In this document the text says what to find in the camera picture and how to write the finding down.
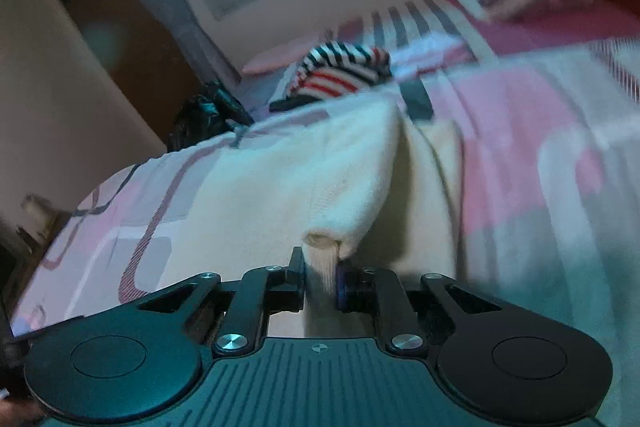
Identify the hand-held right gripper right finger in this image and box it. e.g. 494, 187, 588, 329
336, 259, 503, 353

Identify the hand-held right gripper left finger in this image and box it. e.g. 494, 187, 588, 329
137, 247, 307, 356

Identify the cream knitted sweater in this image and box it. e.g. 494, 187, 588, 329
160, 96, 466, 339

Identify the black bag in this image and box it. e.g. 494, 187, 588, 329
167, 79, 256, 152

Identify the black red striped garment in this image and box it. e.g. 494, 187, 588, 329
270, 41, 392, 112

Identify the flat pink pillow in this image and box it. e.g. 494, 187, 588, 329
243, 38, 326, 75

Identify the pink grey patterned blanket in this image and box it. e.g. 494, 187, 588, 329
10, 34, 640, 427

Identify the white folded cloth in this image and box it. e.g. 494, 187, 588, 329
390, 34, 468, 70

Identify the brown wooden door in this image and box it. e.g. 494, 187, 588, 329
47, 0, 201, 152

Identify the pink striped bed sheet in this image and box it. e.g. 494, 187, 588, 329
240, 0, 640, 118

